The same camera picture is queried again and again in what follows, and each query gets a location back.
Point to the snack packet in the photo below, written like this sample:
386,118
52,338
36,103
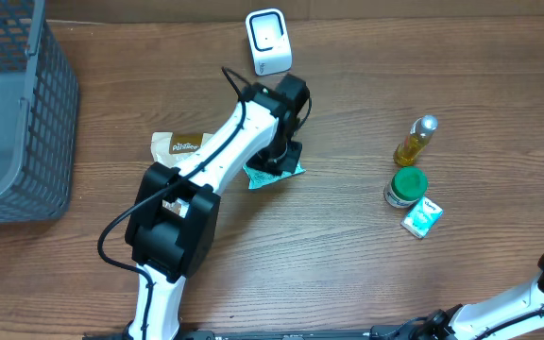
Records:
168,148

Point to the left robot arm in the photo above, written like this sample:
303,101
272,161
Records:
172,229

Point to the white barcode scanner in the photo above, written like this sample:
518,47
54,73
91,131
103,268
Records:
269,41

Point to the grey plastic shopping basket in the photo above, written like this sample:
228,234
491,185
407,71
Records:
39,102

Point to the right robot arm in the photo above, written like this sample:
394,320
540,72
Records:
510,314

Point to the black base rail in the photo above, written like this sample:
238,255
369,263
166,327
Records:
376,332

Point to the green lid white jar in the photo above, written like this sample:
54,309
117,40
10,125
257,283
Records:
406,188

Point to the teal tissue pack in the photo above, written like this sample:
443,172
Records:
258,179
422,217

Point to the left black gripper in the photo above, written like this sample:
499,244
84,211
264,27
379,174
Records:
288,162

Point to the yellow liquid bottle silver cap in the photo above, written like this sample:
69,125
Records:
419,136

